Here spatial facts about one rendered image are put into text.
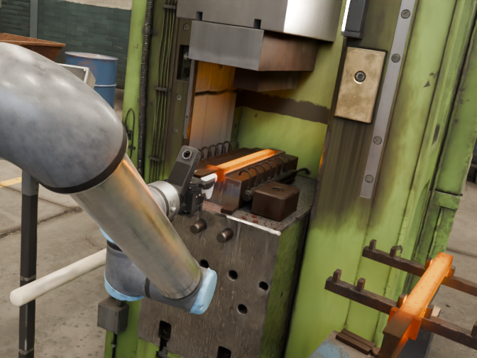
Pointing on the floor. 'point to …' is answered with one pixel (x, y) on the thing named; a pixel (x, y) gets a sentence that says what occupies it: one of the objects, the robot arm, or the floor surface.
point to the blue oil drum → (105, 74)
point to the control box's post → (28, 258)
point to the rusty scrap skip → (45, 47)
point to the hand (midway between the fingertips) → (210, 173)
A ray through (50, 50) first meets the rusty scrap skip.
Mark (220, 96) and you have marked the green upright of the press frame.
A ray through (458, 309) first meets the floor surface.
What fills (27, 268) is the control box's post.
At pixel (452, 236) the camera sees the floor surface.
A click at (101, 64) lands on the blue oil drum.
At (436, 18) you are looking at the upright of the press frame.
